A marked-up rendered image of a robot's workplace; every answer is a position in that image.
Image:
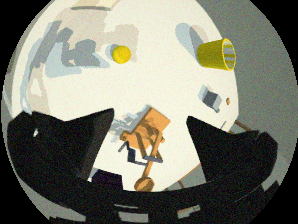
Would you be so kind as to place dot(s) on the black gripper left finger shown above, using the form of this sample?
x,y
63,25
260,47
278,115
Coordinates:
x,y
79,139

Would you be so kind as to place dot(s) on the yellow ball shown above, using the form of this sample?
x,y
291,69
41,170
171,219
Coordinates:
x,y
121,54

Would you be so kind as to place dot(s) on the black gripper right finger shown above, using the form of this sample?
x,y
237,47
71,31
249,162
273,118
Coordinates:
x,y
215,148

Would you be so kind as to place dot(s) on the yellow cup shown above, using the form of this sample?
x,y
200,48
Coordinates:
x,y
216,54

